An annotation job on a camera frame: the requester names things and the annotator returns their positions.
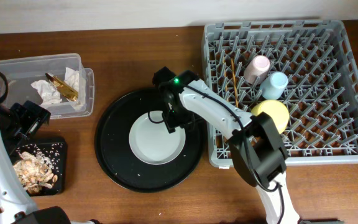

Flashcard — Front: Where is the grey plate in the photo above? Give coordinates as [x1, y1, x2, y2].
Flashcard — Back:
[129, 111, 186, 166]

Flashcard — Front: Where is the white tissue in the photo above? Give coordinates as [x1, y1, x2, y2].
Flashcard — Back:
[31, 67, 88, 116]

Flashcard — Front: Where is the peanut shells and rice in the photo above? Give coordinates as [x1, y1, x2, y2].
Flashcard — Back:
[12, 142, 63, 194]

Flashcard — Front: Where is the wooden chopstick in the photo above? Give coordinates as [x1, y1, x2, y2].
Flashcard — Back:
[223, 61, 227, 93]
[231, 58, 239, 108]

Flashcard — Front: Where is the pink cup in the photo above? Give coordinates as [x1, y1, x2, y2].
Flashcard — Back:
[244, 55, 270, 85]

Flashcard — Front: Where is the blue cup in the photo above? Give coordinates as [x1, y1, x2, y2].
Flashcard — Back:
[260, 72, 288, 100]

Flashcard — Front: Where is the yellow bowl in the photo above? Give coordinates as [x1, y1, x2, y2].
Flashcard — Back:
[251, 100, 290, 134]

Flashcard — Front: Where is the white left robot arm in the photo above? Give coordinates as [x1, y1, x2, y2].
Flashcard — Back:
[0, 72, 71, 223]

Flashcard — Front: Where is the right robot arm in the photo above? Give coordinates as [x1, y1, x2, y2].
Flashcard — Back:
[152, 67, 300, 223]

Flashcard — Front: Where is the grey dishwasher rack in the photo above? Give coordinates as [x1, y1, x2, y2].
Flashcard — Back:
[201, 20, 358, 166]

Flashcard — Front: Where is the black rectangular tray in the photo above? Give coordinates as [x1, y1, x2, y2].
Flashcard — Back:
[9, 136, 68, 197]

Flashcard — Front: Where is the clear plastic bin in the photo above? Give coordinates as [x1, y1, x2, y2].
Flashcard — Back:
[0, 53, 94, 119]

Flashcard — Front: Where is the round black tray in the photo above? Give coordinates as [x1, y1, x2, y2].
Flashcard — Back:
[94, 88, 205, 193]

